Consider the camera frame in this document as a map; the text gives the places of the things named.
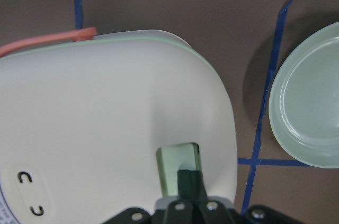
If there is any green plate beside left arm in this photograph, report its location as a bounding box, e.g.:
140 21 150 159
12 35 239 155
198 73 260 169
269 23 338 168

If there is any white rice cooker pink handle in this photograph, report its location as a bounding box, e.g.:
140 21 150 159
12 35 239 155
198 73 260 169
1 28 237 223

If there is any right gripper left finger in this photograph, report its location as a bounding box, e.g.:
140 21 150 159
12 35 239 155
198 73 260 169
163 170 195 224

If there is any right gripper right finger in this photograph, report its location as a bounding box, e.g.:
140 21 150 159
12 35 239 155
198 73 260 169
189 171 237 223

